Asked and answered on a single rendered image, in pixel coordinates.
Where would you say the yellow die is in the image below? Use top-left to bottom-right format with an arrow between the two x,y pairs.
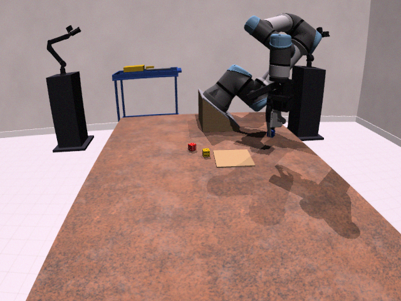
202,148 -> 210,157

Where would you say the beige flat mat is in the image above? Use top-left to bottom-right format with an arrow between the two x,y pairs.
213,149 -> 255,167

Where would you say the red die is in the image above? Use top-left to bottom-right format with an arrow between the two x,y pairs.
188,143 -> 196,151

